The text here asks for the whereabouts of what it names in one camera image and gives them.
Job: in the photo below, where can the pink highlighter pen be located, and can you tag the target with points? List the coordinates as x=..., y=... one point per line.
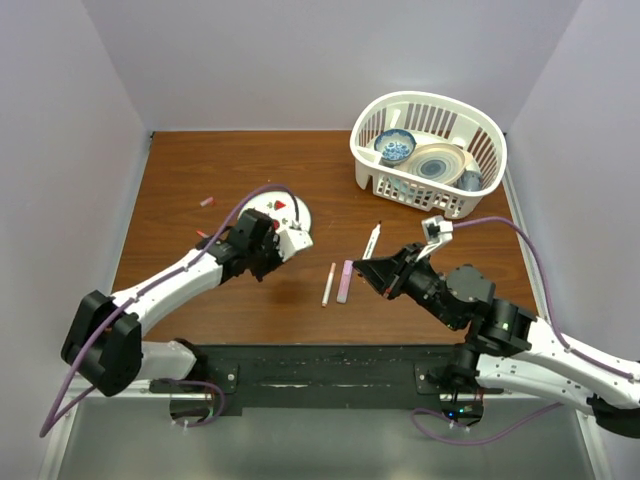
x=345, y=280

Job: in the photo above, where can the white peach-tipped pen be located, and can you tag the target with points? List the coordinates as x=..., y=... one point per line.
x=328, y=285

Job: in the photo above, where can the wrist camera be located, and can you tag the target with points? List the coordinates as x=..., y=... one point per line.
x=438, y=232
x=292, y=242

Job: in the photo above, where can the white plastic dish basket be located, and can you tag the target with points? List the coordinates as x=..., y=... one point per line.
x=430, y=118

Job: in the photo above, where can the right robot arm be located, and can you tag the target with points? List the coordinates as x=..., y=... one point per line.
x=507, y=347

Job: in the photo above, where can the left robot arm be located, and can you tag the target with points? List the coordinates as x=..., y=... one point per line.
x=105, y=341

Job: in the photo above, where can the blue patterned bowl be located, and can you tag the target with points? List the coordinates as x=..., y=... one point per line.
x=395, y=146

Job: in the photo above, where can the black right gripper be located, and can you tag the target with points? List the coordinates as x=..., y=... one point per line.
x=386, y=273

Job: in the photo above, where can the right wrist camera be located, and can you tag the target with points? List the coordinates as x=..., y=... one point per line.
x=438, y=232

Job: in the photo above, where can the beige ceramic plate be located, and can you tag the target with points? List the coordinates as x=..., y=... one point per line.
x=439, y=162

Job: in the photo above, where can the watermelon pattern plate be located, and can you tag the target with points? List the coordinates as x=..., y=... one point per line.
x=284, y=210

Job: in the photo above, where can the pink red pen cap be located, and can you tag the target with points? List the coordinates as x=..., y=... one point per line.
x=207, y=202

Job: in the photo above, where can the grey blue cup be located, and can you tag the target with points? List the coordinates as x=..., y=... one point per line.
x=470, y=181

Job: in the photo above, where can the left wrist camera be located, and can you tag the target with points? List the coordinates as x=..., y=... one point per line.
x=292, y=242

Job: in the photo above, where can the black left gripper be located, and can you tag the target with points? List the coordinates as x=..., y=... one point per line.
x=273, y=241

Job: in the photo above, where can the black mounting base plate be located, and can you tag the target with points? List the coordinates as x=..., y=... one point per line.
x=395, y=377

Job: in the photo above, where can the white black-tipped marker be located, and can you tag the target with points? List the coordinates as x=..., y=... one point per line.
x=372, y=242

